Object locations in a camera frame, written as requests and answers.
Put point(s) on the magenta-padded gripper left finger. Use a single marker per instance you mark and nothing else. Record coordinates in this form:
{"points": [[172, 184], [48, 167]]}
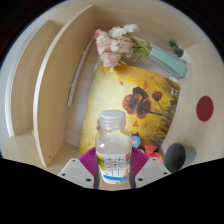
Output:
{"points": [[75, 170]]}

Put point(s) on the red plush toy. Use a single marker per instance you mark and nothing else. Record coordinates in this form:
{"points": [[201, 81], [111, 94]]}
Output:
{"points": [[151, 151]]}

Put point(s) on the grey cup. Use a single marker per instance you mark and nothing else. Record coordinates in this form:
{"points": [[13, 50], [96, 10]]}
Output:
{"points": [[176, 156]]}

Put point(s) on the light wood shelf board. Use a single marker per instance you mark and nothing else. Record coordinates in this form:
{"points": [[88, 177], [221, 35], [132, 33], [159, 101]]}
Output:
{"points": [[63, 90]]}

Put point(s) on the small succulent in white pot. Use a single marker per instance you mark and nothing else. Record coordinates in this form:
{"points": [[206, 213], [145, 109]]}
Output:
{"points": [[180, 51]]}

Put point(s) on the yellow poppy flower painting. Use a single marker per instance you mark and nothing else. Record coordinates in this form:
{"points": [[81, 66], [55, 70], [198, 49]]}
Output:
{"points": [[110, 96]]}

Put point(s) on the pink and white flower bouquet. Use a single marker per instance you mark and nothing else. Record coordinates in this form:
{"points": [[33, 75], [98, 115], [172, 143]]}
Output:
{"points": [[113, 45]]}

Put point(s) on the teal faceted vase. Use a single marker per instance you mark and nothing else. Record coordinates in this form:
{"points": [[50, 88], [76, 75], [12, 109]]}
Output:
{"points": [[168, 61]]}

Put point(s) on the white light bar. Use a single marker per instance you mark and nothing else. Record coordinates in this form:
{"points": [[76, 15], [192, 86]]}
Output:
{"points": [[78, 75]]}

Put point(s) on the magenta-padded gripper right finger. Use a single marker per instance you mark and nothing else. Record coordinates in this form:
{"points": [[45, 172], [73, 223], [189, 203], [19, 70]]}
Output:
{"points": [[151, 170]]}

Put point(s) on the clear plastic drink bottle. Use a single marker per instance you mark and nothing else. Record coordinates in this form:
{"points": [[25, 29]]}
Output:
{"points": [[113, 146]]}

